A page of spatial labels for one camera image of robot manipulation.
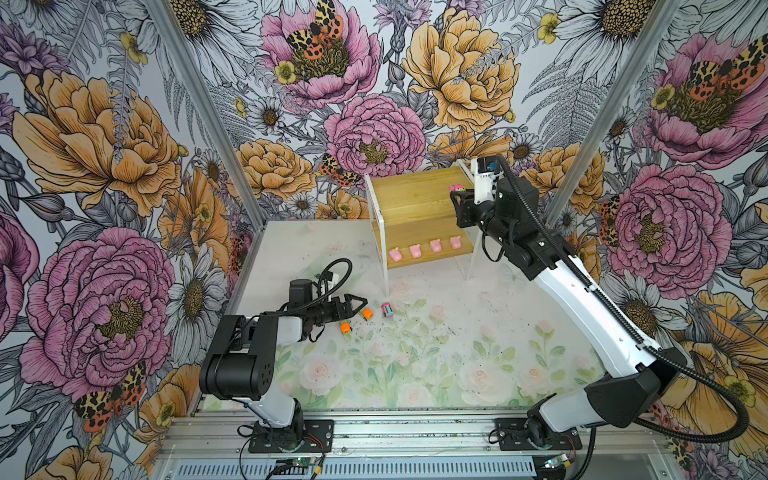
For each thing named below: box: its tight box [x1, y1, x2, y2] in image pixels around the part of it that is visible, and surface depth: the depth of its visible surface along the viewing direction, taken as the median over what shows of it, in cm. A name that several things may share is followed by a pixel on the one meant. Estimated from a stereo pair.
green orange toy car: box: [340, 319, 351, 338], surface depth 93 cm
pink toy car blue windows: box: [381, 302, 395, 318], surface depth 96 cm
